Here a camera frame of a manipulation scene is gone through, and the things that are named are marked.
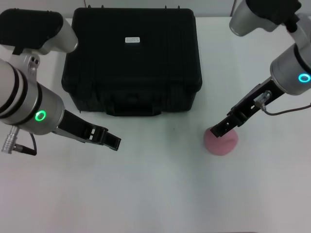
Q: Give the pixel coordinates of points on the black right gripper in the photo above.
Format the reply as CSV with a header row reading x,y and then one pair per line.
x,y
257,99

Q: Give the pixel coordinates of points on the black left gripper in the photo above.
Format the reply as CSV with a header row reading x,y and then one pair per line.
x,y
77,129

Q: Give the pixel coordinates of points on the pink peach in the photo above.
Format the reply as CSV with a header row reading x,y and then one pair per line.
x,y
222,145

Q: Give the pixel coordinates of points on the black plastic carrying case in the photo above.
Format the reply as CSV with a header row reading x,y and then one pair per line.
x,y
131,72

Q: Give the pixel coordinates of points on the white label sticker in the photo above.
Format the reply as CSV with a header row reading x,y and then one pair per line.
x,y
133,40

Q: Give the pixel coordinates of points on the black silver right wrist camera mount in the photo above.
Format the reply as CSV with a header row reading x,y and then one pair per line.
x,y
262,12

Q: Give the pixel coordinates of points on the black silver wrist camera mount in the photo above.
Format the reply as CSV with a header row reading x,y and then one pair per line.
x,y
262,12
29,26

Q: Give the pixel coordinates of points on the black silver left wrist camera mount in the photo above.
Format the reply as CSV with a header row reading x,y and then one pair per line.
x,y
29,26

